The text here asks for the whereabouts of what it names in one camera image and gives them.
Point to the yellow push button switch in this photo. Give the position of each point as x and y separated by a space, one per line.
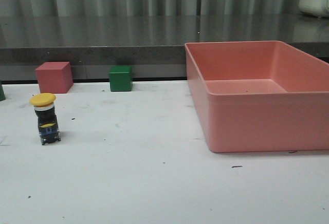
47 120

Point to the green cube block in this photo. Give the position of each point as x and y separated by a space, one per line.
120 78

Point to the dark grey counter shelf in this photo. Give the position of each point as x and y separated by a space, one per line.
153 45

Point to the pink plastic bin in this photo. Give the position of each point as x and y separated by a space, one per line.
258 96

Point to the pink cube block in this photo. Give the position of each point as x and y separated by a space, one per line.
54 77

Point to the green block at left edge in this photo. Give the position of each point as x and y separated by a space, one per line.
2 94

